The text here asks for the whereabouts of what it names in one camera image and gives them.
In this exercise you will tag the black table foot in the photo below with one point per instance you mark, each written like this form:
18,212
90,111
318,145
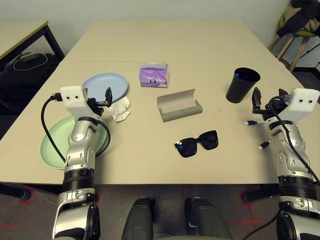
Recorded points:
15,191
260,193

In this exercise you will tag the grey power adapter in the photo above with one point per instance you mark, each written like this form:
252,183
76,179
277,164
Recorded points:
27,57

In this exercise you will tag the dark grey robot leg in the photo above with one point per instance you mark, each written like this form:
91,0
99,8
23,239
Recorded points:
137,220
207,220

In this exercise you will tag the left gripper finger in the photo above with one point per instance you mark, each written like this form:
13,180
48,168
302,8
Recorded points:
109,96

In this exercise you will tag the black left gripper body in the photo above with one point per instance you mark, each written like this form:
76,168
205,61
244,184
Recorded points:
96,107

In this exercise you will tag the beige side table black frame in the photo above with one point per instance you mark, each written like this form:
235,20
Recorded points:
15,35

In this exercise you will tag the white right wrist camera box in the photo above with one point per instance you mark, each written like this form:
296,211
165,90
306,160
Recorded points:
302,100

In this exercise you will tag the black plastic cup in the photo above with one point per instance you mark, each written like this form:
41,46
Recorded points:
237,92

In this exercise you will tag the dark grey robot right leg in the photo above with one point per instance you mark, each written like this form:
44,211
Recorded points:
207,220

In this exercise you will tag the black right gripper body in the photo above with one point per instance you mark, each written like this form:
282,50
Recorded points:
271,110

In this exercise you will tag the beige knitted cloth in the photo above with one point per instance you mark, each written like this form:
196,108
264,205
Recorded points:
290,15

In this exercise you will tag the yellow-green seat cushion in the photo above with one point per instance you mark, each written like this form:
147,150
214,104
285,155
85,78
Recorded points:
303,33

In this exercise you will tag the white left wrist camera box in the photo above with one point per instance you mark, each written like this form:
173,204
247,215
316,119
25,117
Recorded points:
72,97

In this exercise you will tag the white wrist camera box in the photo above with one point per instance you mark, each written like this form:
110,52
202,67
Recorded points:
72,97
302,100

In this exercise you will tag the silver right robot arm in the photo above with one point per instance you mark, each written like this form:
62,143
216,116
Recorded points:
290,155

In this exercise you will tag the black sunglasses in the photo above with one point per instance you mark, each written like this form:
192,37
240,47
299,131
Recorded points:
210,140

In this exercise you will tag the dark grey robot left leg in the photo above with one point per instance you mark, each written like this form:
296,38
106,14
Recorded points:
137,220

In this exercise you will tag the wooden stool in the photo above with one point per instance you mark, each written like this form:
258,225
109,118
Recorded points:
298,53

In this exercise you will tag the white tissue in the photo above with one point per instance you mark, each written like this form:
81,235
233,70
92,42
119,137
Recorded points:
120,110

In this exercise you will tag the grey glasses case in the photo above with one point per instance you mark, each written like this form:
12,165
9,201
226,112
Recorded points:
175,112

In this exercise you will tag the purple tissue pack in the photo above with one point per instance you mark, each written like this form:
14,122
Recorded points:
152,75

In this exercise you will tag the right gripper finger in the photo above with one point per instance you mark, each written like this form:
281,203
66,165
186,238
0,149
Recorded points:
256,98

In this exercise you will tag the light green plate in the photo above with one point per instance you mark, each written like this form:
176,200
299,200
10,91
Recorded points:
55,142

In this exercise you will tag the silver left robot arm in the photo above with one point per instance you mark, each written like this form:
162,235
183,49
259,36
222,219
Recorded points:
80,140

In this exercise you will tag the light blue plate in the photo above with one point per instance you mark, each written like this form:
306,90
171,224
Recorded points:
105,85

